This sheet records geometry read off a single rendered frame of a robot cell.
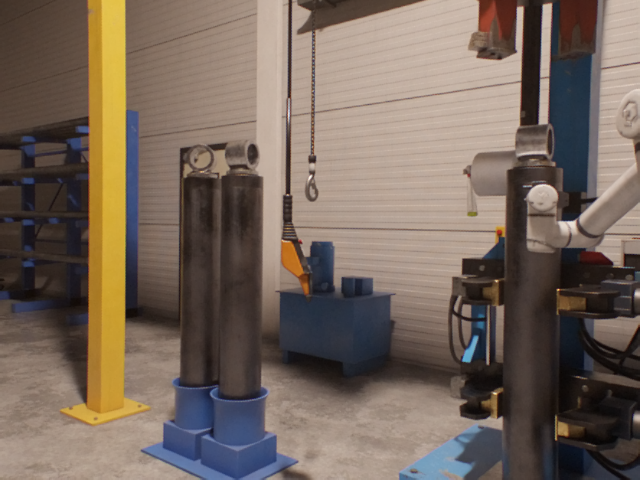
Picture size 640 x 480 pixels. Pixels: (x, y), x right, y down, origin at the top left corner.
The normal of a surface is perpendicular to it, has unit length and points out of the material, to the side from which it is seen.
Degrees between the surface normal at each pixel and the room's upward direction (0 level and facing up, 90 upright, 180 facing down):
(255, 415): 90
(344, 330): 90
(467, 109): 90
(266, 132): 90
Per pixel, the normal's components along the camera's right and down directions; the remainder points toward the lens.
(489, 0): -0.96, 0.00
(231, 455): -0.63, 0.01
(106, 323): 0.77, 0.02
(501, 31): 0.29, 0.02
